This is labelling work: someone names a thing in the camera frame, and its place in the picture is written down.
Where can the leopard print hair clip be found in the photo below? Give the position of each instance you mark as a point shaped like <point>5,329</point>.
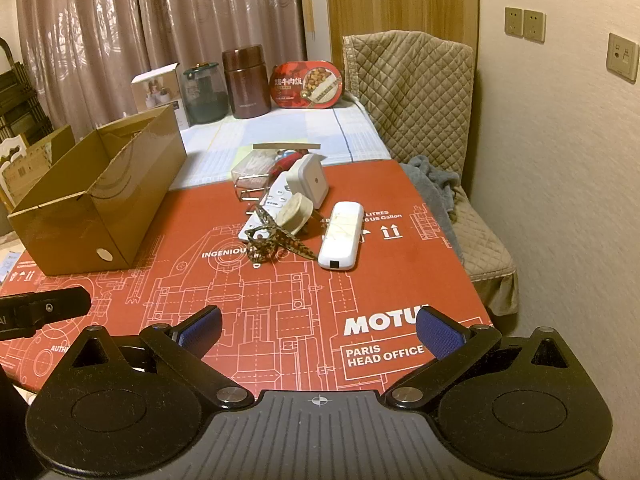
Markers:
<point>275,240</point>

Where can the brown thermos flask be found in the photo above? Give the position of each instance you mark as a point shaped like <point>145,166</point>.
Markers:
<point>246,85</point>

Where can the white power bank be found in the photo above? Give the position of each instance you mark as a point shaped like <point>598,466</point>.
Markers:
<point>342,237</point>

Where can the white ornate chair back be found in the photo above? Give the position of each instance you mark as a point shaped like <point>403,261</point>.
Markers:
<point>10,150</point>

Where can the large beige wall plate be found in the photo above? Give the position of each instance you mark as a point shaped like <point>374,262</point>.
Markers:
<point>622,57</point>

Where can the white square device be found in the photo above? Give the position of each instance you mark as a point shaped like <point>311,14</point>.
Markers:
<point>312,177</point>

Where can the round beige disc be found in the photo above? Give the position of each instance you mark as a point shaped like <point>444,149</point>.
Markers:
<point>294,212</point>

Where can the green glass jar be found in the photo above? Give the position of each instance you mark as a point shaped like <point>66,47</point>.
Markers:
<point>202,97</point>

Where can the beige wall socket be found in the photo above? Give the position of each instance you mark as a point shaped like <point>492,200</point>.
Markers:
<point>534,25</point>
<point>513,21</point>

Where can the red printed cardboard sheet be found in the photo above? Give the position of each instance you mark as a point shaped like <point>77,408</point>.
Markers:
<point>200,285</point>

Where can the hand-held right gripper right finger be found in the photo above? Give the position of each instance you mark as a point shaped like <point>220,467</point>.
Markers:
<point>440,332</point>

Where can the grey cloth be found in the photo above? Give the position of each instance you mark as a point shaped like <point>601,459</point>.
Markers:
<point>440,185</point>

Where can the red oval food container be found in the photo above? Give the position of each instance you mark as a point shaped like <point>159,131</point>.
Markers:
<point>307,85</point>

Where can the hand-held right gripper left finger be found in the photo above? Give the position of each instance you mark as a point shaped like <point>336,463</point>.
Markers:
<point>200,332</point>

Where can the colourful printed box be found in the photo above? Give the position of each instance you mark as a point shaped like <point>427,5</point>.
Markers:
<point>7,265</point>

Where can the patterned pink curtain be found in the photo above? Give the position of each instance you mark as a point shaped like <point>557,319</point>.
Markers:
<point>125,25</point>

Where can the bag of cotton swabs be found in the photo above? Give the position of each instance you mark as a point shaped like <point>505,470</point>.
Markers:
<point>252,166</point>

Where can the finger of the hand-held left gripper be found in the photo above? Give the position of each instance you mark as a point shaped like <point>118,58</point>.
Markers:
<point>55,302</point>

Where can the white product box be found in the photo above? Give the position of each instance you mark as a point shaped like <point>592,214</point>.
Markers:
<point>157,92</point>

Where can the brown cardboard carton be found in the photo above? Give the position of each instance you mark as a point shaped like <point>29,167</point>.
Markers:
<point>40,160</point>

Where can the chair with quilted cover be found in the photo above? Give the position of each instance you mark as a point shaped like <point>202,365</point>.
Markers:
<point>420,100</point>

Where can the brown cardboard box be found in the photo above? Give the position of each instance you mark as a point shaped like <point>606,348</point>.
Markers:
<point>125,200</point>

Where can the red blue cat toy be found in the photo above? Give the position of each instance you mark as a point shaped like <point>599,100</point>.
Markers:
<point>286,160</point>

